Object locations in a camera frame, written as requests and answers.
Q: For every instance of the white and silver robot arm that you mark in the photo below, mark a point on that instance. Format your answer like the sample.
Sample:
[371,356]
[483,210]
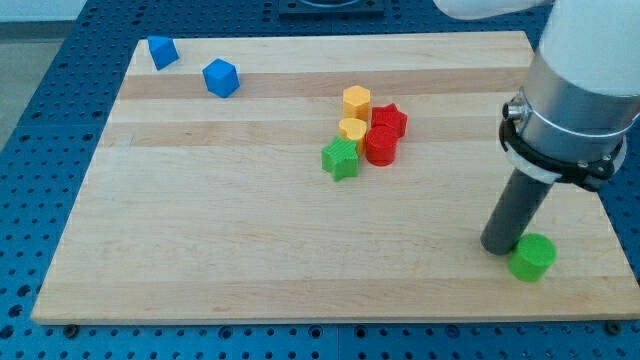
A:
[569,120]

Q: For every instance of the red star block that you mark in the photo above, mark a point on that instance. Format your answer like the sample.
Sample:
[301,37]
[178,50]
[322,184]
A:
[390,116]

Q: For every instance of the light wooden board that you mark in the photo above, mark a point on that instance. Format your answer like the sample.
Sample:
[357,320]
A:
[197,209]

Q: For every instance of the green cylinder block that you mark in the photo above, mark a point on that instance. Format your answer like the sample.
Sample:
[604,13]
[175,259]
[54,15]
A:
[533,255]

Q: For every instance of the blue pyramid-like block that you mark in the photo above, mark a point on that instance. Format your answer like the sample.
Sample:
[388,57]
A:
[163,51]

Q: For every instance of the blue cube block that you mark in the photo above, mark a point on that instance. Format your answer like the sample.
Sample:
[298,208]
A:
[221,78]

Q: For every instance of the red cylinder block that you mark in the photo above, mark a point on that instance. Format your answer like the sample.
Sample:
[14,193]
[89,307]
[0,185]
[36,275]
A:
[381,145]

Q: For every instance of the yellow hexagon block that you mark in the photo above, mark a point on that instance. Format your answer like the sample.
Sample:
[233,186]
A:
[356,103]

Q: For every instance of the yellow heart block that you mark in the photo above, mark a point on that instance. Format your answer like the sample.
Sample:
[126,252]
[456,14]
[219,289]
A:
[354,129]

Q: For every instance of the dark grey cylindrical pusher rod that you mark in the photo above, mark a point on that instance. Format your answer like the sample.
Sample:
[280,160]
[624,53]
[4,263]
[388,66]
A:
[518,203]

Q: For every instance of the green star block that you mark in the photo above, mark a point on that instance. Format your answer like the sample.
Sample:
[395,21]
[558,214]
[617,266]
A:
[340,158]

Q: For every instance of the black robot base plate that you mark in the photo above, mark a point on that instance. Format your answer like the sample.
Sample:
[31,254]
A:
[287,8]

